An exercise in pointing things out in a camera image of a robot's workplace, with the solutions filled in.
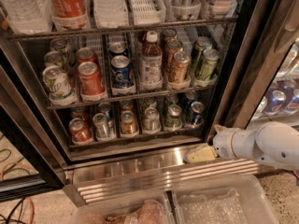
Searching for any glass fridge door right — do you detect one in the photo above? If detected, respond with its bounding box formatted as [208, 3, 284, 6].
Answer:
[224, 0, 299, 128]

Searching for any clear plastic bin left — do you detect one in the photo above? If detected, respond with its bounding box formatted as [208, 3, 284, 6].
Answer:
[68, 189, 175, 224]

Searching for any clear plastic bin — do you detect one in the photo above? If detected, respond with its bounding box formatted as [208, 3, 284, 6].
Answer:
[68, 189, 175, 224]
[172, 175, 279, 224]

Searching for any red can bottom front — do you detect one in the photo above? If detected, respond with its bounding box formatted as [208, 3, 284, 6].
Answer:
[68, 118, 92, 142]

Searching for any blue pepsi can behind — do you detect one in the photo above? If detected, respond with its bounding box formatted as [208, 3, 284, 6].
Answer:
[183, 91, 198, 111]

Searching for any green can bottom front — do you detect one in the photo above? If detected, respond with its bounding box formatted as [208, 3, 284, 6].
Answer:
[164, 105, 182, 130]

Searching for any blue pepsi can front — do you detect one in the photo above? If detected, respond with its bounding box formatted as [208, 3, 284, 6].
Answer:
[186, 102, 205, 126]

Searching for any green can middle front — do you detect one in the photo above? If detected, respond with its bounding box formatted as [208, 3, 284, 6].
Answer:
[195, 49, 221, 81]

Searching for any orange can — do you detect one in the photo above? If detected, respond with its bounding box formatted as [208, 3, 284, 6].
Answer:
[121, 111, 137, 134]
[168, 51, 191, 83]

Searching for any clear water bottle top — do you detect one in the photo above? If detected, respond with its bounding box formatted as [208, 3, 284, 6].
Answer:
[0, 0, 52, 35]

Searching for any red coke can front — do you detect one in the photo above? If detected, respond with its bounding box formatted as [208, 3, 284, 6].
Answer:
[78, 62, 105, 95]

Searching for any orange can bottom front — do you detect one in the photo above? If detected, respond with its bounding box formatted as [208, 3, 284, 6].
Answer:
[121, 111, 137, 134]

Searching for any orange cable on floor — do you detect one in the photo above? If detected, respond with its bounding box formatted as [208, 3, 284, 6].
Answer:
[0, 161, 36, 224]

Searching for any silver diet can bottom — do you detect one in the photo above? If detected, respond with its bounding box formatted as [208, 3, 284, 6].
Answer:
[93, 113, 110, 138]

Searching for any orange can middle front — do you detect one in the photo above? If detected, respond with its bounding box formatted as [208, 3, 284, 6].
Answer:
[168, 51, 191, 83]

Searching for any clear plastic bin right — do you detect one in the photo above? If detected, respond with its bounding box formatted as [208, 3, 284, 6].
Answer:
[172, 175, 279, 224]

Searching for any green 7up can front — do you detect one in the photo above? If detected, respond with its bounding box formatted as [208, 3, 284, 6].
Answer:
[42, 65, 74, 100]

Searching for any blue pepsi can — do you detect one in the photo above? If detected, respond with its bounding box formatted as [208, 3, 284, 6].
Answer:
[111, 55, 134, 89]
[183, 91, 198, 111]
[186, 102, 205, 126]

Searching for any brown tea bottle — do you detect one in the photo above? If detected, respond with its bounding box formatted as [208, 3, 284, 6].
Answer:
[140, 31, 163, 83]

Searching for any blue pepsi can middle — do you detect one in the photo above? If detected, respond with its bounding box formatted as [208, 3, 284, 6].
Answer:
[111, 55, 134, 89]

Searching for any silver can bottom front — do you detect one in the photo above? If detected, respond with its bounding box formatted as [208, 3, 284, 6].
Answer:
[143, 107, 161, 132]

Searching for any red coke bottle top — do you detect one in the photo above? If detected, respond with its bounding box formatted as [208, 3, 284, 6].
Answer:
[51, 0, 86, 19]

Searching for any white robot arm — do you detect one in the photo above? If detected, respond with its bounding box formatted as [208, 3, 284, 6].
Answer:
[184, 121, 299, 171]

